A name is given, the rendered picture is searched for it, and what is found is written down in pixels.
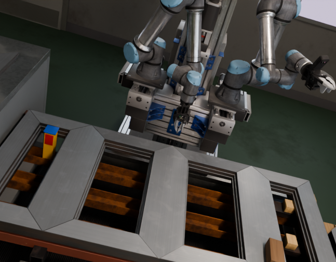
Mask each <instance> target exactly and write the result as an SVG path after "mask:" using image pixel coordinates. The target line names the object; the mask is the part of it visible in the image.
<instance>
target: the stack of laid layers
mask: <svg viewBox="0 0 336 262"><path fill-rule="evenodd" d="M46 126H47V124H44V123H39V125H38V126H37V128H36V130H35V131H34V132H33V134H32V135H31V137H30V138H29V140H28V141H27V142H26V144H25V145H24V147H23V148H22V150H21V151H20V153H19V154H18V156H17V157H16V159H15V160H14V162H13V163H12V164H11V166H10V168H9V169H8V171H7V172H6V173H5V175H4V176H3V178H2V179H1V181H0V195H1V194H2V192H3V191H4V189H5V188H6V186H7V185H8V183H9V182H10V180H11V179H12V177H13V175H14V174H15V172H16V171H17V169H18V168H19V166H20V164H21V163H22V161H23V160H24V158H25V157H26V155H27V154H28V152H29V151H30V149H31V148H32V146H33V145H34V143H35V141H36V140H37V138H38V137H39V135H40V134H41V133H44V129H45V128H46ZM69 131H70V130H68V129H64V128H59V130H58V134H57V137H60V138H64V141H65V139H66V137H67V135H68V133H69ZM64 141H63V142H64ZM62 144H63V143H62ZM61 146H62V145H61ZM61 146H60V148H61ZM60 148H59V150H60ZM105 149H108V150H112V151H116V152H120V153H124V154H128V155H132V156H136V157H139V158H143V159H147V160H150V161H149V166H148V169H147V175H146V180H145V185H144V189H143V195H142V200H141V205H140V210H139V215H138V220H137V225H136V230H135V233H136V234H138V235H139V233H140V227H141V221H142V216H143V211H144V205H145V199H146V194H147V189H148V185H149V179H150V174H151V168H152V163H153V157H154V151H150V150H146V149H142V148H138V147H134V146H130V145H126V144H123V143H119V142H115V141H111V140H107V139H104V142H103V144H102V147H101V149H100V152H99V155H98V157H97V160H96V162H95V165H94V167H93V170H92V172H91V175H90V177H89V180H88V182H87V185H86V188H85V191H84V193H83V196H82V198H81V200H80V203H79V206H78V208H77V211H76V213H75V216H74V218H73V219H77V220H79V217H80V214H81V212H82V209H83V207H84V204H85V201H86V199H87V196H88V193H89V190H90V188H91V185H92V182H93V180H94V177H95V175H96V172H97V169H98V167H99V164H100V161H101V159H102V156H103V153H104V151H105ZM59 150H58V152H59ZM58 152H57V153H58ZM56 155H57V154H56ZM55 157H56V156H55ZM55 157H54V159H55ZM54 159H53V161H54ZM53 161H52V163H53ZM52 163H51V165H52ZM51 165H50V166H51ZM49 168H50V167H49ZM49 168H48V170H49ZM48 170H47V172H48ZM189 170H191V171H195V172H199V173H203V174H207V175H211V176H215V177H219V178H223V179H227V180H231V184H232V197H233V209H234V222H235V234H236V246H237V258H241V259H245V260H246V256H245V246H244V236H243V227H242V220H241V211H240V201H239V191H238V181H237V172H233V171H228V170H225V169H221V168H217V167H214V166H210V165H206V164H202V163H197V162H193V161H189V160H188V165H187V182H186V199H185V216H184V234H183V245H184V237H185V220H186V203H187V186H188V176H189ZM47 172H46V174H47ZM46 174H45V176H46ZM45 176H44V177H45ZM43 179H44V178H43ZM43 179H42V181H43ZM42 181H41V183H42ZM41 183H40V184H39V186H38V188H37V190H38V189H39V187H40V185H41ZM270 186H271V190H272V191H275V192H279V193H283V194H287V195H290V196H291V198H292V201H293V206H294V209H295V213H296V216H297V220H298V223H299V227H300V231H301V235H302V239H303V242H304V246H305V250H306V254H307V257H308V262H319V261H318V258H317V254H316V251H315V247H314V244H313V240H312V237H311V233H310V230H309V227H308V224H307V221H306V217H305V213H304V210H303V206H302V203H301V200H300V196H299V193H298V190H297V188H296V187H292V186H288V185H284V184H280V183H277V182H273V181H270ZM37 190H36V192H37ZM36 192H35V194H36ZM35 194H34V195H33V197H32V199H31V201H30V203H31V202H32V200H33V198H34V196H35ZM30 203H29V205H30ZM29 205H28V207H29ZM28 207H27V208H28ZM0 230H2V231H7V232H11V233H15V234H19V235H24V236H27V237H32V238H36V239H40V240H45V241H49V242H53V243H58V244H62V245H67V246H71V247H75V248H80V249H83V250H87V251H92V252H96V253H100V254H105V255H109V256H114V257H118V258H122V259H126V260H131V261H136V262H174V261H169V260H164V259H158V258H156V257H152V256H147V255H143V254H138V253H134V252H130V251H126V250H121V249H118V248H113V247H109V246H105V245H101V244H96V243H92V242H87V241H83V240H79V239H75V238H70V237H66V236H62V235H58V234H54V233H50V232H45V231H41V230H36V229H32V228H28V227H24V226H19V225H15V224H10V223H7V222H3V221H0Z"/></svg>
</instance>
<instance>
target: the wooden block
mask: <svg viewBox="0 0 336 262"><path fill-rule="evenodd" d="M265 253H266V262H285V256H284V247H283V242H282V241H280V240H276V239H272V238H269V239H268V241H267V243H266V244H265Z"/></svg>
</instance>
